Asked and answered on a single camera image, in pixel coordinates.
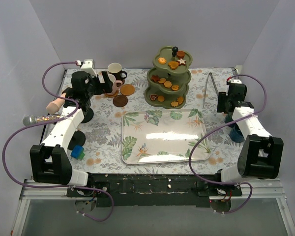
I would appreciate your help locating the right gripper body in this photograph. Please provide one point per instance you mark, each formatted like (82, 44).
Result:
(221, 102)

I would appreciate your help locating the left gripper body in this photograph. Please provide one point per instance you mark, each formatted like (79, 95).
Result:
(100, 82)

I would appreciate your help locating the pink mug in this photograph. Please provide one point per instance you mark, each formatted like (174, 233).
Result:
(116, 84)

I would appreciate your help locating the light wooden coaster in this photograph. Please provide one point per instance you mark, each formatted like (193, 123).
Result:
(127, 89)
(112, 95)

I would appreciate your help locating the cream mug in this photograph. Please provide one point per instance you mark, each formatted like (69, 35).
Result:
(117, 71)

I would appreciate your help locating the orange flower cookie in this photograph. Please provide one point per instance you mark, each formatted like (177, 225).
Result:
(174, 104)

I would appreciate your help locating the brown star cookie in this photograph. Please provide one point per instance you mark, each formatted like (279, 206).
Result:
(155, 78)

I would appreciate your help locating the white-iced star cookie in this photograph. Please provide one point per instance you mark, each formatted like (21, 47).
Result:
(181, 62)

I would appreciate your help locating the brown heart cookie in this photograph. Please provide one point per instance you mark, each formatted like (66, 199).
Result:
(173, 65)

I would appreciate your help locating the dark chocolate round cookie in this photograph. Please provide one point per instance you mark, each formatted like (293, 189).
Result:
(180, 54)

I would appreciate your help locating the leaf-patterned white tray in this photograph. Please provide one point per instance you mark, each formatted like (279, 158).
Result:
(163, 136)

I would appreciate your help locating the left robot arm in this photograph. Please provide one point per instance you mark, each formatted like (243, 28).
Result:
(49, 160)

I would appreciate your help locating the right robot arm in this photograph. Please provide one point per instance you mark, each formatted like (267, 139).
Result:
(261, 153)

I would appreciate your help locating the dark blue mug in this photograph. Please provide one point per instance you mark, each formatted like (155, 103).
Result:
(236, 134)
(228, 118)

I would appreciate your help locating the red iced heart cookie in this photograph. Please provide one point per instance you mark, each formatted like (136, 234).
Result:
(153, 97)

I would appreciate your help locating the green three-tier cake stand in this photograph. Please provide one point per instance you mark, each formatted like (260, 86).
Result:
(179, 77)

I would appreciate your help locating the floral tablecloth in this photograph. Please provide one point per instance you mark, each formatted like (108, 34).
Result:
(102, 148)

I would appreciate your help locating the silver glitter microphone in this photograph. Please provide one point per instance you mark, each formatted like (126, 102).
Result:
(32, 121)

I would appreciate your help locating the blue toy block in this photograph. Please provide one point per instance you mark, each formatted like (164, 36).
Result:
(76, 151)

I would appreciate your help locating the green toy block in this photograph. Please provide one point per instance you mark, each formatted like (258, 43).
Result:
(81, 156)

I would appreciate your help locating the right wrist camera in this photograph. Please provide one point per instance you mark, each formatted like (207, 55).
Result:
(233, 80)

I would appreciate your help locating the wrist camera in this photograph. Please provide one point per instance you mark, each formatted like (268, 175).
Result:
(233, 80)
(88, 67)

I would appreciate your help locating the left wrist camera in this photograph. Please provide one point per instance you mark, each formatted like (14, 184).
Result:
(88, 67)

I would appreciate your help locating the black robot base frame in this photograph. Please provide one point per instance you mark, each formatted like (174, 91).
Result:
(152, 190)

